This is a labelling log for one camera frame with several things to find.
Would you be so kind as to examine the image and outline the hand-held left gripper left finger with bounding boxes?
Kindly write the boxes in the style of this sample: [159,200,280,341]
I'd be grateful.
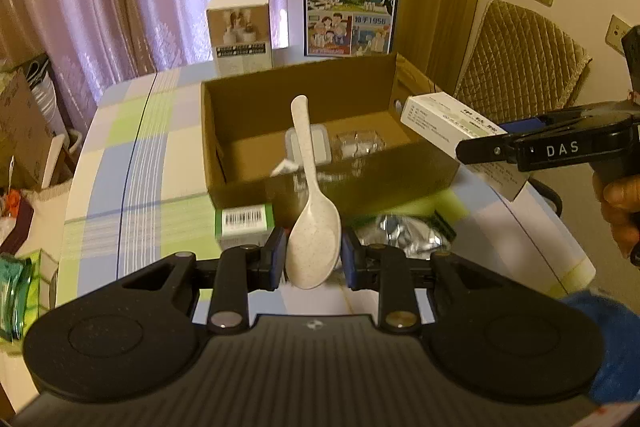
[120,227,289,336]

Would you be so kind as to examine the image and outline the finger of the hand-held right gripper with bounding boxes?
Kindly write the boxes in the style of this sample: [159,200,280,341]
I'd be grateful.
[455,133,523,168]
[499,101,626,136]

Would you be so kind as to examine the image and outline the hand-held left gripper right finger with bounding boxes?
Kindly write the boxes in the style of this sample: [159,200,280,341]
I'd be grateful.
[340,227,506,336]

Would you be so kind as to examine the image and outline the speckled beige spoon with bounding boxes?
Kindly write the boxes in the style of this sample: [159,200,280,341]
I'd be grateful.
[285,95,343,290]

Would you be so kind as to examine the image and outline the green and white spray box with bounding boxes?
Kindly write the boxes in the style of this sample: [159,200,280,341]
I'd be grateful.
[214,203,276,253]

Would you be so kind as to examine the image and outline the white and green tablet box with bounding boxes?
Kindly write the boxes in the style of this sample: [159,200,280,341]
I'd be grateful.
[400,92,532,204]

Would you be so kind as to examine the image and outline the silver foil pouch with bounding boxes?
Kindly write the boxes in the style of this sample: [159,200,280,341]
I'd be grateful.
[357,212,458,260]

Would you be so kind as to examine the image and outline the clear plastic toothpick box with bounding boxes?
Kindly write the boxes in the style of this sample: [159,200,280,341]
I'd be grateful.
[336,128,388,160]

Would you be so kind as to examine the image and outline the white square lidded container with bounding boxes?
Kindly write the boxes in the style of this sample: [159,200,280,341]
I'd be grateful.
[285,123,332,168]

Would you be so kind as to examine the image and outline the brown cardboard box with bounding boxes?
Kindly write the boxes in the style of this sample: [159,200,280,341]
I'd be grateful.
[200,53,468,228]

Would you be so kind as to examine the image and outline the person's right hand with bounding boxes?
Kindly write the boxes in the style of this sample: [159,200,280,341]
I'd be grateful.
[592,172,640,260]

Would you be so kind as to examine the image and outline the chair with quilted gold cover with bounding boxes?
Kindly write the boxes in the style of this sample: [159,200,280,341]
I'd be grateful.
[452,0,593,112]

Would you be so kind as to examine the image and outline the checked tablecloth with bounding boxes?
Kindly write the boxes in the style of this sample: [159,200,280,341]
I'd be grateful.
[60,57,596,338]

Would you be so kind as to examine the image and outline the blue printed milk carton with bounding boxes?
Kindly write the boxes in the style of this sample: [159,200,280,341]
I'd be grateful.
[301,0,403,58]

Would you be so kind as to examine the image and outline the blue cloth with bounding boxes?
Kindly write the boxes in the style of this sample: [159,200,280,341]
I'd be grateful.
[560,289,640,418]

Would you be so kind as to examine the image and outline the beige product box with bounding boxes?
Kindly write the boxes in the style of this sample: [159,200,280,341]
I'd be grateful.
[206,0,275,78]

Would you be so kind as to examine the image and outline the white panel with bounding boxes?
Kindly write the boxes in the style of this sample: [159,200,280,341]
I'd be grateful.
[42,132,83,190]

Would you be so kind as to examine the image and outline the white plastic bags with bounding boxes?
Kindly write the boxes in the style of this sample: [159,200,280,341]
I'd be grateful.
[22,54,67,138]

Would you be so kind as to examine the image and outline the open cardboard boxes at left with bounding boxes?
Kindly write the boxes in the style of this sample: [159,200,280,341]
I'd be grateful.
[0,69,56,190]

